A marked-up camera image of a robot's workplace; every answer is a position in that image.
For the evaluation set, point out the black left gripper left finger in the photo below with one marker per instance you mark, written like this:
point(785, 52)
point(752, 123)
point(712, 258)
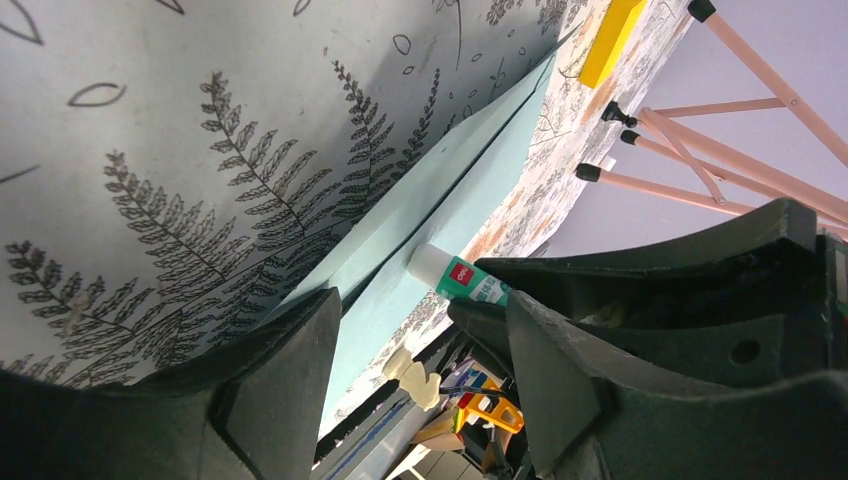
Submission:
point(250, 409)

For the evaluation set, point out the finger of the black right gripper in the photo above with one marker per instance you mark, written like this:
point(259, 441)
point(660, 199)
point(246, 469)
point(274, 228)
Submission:
point(486, 325)

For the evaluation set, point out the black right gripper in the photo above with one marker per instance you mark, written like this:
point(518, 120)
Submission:
point(745, 303)

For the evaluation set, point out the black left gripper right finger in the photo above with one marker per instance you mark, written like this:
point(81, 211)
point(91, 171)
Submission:
point(593, 410)

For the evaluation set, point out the green white glue stick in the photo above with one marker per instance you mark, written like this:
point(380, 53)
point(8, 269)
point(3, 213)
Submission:
point(453, 277)

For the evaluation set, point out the teal paper envelope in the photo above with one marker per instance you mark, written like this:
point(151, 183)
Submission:
point(443, 201)

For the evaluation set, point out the white glue stick cap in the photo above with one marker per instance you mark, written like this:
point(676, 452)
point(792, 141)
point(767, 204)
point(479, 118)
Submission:
point(607, 163)

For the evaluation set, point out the pink music stand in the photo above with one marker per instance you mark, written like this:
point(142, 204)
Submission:
point(804, 41)

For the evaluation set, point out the yellow tool below table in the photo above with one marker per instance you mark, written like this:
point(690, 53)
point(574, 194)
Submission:
point(497, 411)

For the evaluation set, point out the cream chess knight piece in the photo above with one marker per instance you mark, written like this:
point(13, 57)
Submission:
point(412, 377)

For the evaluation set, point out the black chess pawn piece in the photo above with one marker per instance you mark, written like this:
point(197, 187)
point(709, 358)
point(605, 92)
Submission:
point(613, 113)

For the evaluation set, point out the yellow rectangular block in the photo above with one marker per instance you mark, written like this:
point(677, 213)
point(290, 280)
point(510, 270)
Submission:
point(615, 30)

